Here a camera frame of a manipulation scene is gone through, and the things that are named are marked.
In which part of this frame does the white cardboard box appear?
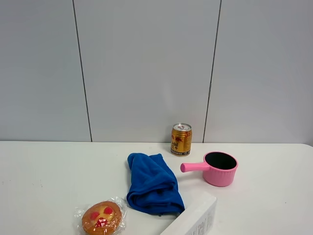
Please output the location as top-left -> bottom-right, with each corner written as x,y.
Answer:
162,192 -> 217,235

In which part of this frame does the pink saucepan with handle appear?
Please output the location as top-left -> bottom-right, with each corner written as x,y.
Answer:
180,152 -> 239,187

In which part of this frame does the blue cloth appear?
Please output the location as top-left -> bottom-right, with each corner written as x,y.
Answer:
126,153 -> 185,215

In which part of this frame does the gold energy drink can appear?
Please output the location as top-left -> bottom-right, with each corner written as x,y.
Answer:
171,123 -> 192,156

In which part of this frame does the wrapped fruit tart pastry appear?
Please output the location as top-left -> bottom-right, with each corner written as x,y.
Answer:
73,197 -> 127,235

